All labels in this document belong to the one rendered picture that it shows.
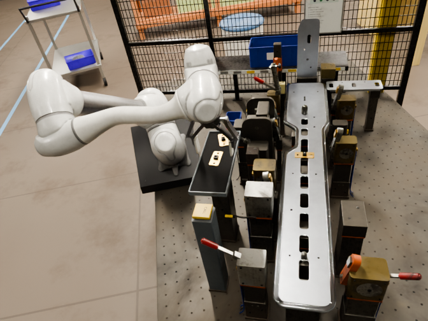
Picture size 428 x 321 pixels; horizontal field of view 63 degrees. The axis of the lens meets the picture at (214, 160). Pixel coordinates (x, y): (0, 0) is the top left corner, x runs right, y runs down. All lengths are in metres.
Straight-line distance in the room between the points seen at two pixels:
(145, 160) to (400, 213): 1.30
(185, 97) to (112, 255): 1.89
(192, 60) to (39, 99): 0.57
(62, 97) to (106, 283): 1.54
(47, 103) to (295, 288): 1.03
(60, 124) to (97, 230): 1.71
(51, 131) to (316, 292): 1.01
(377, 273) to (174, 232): 0.96
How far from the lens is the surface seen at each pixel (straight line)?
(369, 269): 1.19
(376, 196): 1.90
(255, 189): 1.30
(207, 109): 0.97
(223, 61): 2.44
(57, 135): 1.32
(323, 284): 1.21
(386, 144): 2.22
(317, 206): 1.40
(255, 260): 1.17
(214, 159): 1.37
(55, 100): 1.36
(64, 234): 3.04
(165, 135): 1.70
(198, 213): 1.18
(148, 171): 1.96
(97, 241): 2.85
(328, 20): 2.39
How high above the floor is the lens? 2.03
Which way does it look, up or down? 40 degrees down
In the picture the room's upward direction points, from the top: 10 degrees counter-clockwise
